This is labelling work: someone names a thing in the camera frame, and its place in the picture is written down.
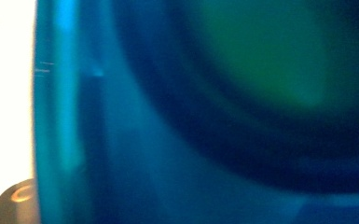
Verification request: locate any white bottle with blue cap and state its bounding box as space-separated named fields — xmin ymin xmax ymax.
xmin=32 ymin=0 xmax=359 ymax=224

